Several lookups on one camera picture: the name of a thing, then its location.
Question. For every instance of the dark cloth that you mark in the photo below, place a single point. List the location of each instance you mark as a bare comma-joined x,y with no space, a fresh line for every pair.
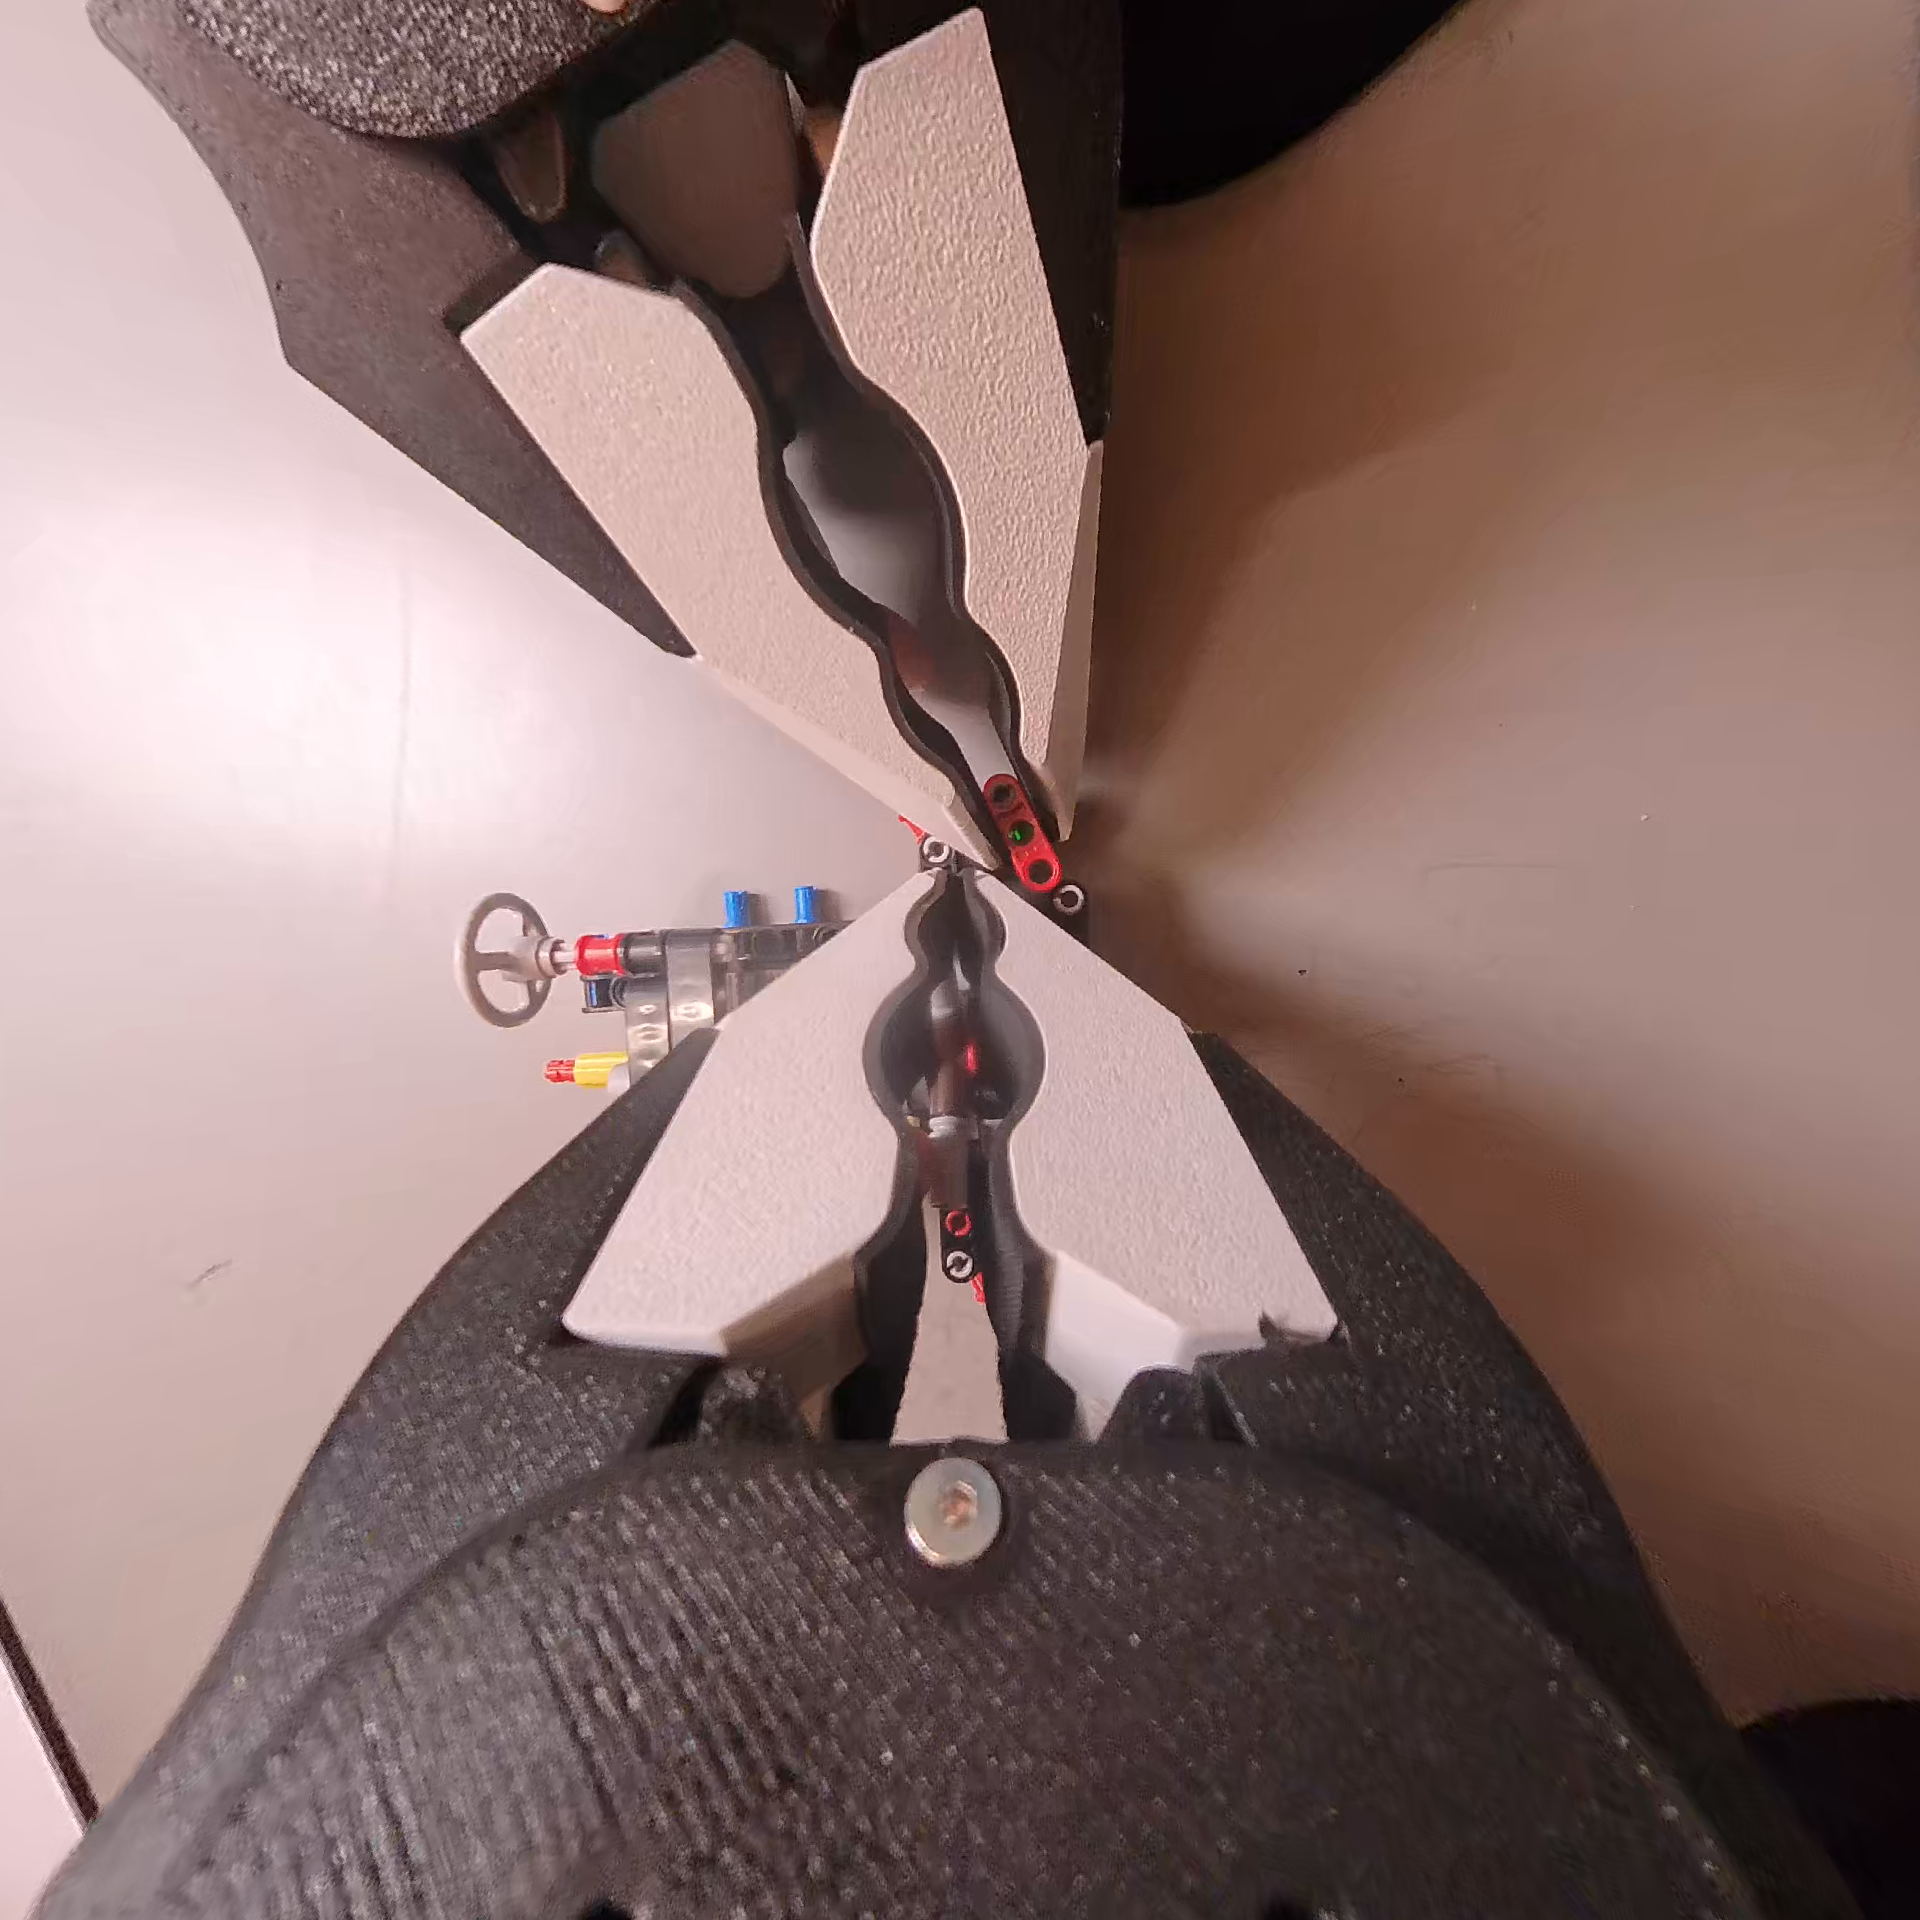
1276,90

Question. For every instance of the red lego beam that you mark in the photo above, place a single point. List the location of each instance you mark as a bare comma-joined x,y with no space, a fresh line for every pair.
1023,833

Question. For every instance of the lego engine model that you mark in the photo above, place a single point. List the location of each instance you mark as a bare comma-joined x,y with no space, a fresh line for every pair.
674,961

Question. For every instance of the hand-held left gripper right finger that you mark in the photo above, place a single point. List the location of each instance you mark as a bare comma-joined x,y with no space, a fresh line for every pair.
1155,1170

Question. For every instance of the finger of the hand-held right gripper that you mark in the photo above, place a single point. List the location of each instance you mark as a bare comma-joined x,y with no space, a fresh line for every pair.
944,269
645,434

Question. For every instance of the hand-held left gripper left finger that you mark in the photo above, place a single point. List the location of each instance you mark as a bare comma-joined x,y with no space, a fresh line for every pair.
721,1170

